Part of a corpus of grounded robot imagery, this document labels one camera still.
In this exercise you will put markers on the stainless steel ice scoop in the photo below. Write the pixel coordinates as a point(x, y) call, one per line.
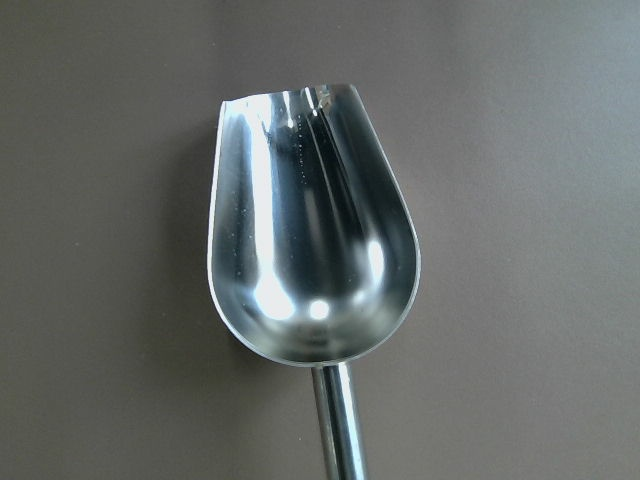
point(313, 260)

